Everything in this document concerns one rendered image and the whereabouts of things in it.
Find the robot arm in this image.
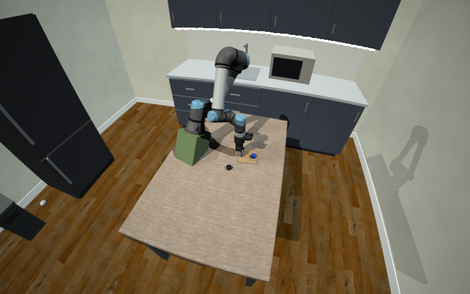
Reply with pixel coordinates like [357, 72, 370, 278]
[185, 47, 250, 135]

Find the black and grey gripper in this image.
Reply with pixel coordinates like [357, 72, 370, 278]
[234, 131, 253, 157]

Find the tan flat mat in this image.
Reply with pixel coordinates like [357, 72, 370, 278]
[238, 149, 257, 164]

